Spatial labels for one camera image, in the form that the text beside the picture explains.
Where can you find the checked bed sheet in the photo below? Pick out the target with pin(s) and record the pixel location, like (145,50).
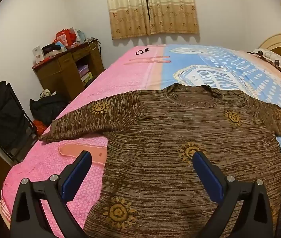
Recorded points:
(4,210)

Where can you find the black cloth bundle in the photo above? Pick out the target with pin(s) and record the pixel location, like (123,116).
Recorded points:
(52,48)

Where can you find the red plastic bag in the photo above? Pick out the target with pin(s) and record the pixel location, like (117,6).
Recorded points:
(41,127)

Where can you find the purple box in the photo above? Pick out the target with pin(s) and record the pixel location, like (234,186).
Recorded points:
(83,70)

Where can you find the black folding chair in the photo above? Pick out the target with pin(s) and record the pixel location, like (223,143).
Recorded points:
(4,121)

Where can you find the wooden desk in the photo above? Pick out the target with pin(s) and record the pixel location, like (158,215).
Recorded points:
(56,74)

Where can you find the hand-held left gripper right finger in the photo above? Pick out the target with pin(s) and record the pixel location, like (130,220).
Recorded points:
(209,176)

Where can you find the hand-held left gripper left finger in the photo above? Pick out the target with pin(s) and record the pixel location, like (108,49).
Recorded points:
(77,176)

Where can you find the pink and blue printed blanket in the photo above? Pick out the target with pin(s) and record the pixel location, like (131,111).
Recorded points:
(120,74)

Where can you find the white picture box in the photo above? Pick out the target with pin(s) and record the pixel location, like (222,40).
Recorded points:
(38,54)

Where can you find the yellow green box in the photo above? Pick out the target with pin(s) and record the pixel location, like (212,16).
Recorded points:
(87,76)

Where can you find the brown knit sweater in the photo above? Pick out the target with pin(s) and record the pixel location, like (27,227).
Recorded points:
(155,138)

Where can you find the patterned pillow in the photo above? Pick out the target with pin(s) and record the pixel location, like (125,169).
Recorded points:
(271,58)

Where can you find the black bag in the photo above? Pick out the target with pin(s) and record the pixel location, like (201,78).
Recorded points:
(48,109)

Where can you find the checked cloth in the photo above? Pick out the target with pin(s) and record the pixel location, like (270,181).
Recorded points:
(46,93)

